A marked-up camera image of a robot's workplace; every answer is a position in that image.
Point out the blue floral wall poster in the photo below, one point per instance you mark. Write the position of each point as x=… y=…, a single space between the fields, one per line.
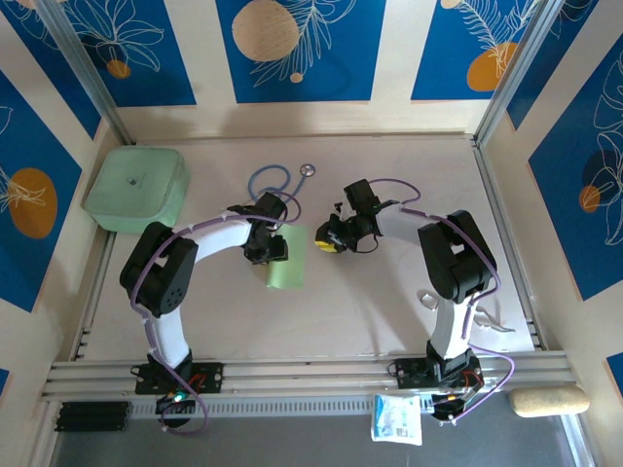
x=574 y=219
x=160 y=73
x=29 y=146
x=340 y=73
x=448 y=58

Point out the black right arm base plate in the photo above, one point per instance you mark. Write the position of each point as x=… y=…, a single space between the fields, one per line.
x=409 y=372

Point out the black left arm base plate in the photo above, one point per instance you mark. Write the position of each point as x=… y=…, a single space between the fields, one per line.
x=209 y=377

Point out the mint green square case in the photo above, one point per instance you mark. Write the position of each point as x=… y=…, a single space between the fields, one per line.
x=136 y=190

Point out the aluminium frame post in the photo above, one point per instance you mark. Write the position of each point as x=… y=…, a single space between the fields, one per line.
x=83 y=63
x=516 y=68

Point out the blue stethoscope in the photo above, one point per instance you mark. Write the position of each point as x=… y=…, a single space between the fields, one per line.
x=307 y=169

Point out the black ribbed block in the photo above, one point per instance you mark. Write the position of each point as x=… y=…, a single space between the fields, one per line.
x=92 y=416

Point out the white and blue plastic packet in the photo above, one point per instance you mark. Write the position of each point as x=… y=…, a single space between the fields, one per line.
x=396 y=418

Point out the beige sponge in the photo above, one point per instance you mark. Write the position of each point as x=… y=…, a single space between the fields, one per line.
x=550 y=401

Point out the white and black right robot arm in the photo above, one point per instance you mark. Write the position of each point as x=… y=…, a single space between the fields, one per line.
x=452 y=331

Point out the silver metal scissors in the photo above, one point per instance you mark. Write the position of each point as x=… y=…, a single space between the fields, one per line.
x=494 y=325

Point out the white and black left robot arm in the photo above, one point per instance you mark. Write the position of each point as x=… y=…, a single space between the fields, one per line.
x=170 y=335

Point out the aluminium mounting rail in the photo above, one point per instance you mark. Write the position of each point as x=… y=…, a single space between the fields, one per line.
x=302 y=374

